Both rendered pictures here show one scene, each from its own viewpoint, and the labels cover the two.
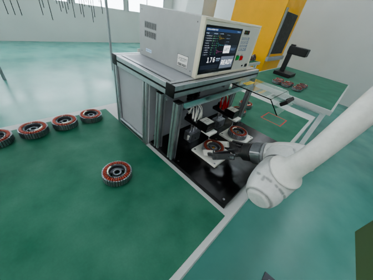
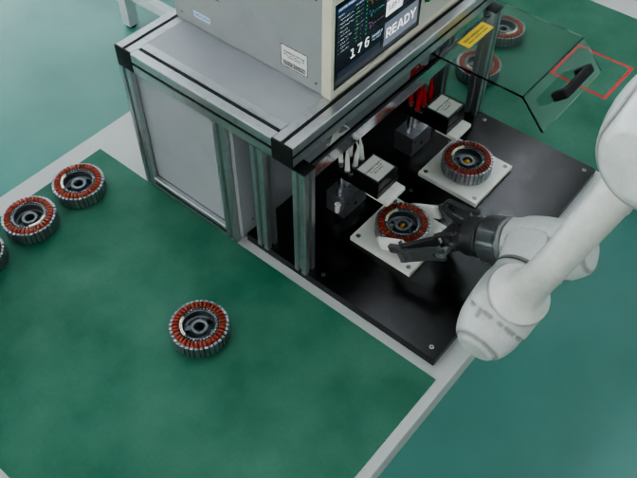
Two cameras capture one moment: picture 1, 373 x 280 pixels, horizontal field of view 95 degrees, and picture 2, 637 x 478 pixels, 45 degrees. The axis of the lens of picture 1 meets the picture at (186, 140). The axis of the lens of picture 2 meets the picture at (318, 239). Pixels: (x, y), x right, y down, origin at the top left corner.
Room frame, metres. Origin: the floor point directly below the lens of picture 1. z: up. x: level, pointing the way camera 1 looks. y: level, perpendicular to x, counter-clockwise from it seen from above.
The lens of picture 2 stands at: (-0.34, 0.00, 1.98)
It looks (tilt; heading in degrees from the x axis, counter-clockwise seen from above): 50 degrees down; 2
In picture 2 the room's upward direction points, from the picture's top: straight up
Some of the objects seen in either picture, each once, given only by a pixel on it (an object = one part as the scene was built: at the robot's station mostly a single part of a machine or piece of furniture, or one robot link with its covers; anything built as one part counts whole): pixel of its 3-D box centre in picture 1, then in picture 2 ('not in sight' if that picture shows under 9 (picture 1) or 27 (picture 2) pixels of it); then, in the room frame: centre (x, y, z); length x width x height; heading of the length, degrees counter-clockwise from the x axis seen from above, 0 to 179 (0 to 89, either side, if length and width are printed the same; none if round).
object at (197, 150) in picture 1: (211, 151); (401, 234); (0.68, -0.14, 0.78); 0.15 x 0.15 x 0.01; 52
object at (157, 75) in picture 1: (193, 66); (320, 17); (0.97, 0.04, 1.09); 0.68 x 0.44 x 0.05; 142
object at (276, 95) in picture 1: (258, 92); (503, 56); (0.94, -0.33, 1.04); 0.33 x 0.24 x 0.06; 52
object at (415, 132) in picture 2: (217, 121); (412, 135); (0.96, -0.17, 0.80); 0.08 x 0.05 x 0.06; 142
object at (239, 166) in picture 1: (221, 144); (427, 203); (0.78, -0.20, 0.76); 0.64 x 0.47 x 0.02; 142
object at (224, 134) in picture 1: (236, 136); (464, 170); (0.87, -0.29, 0.78); 0.15 x 0.15 x 0.01; 52
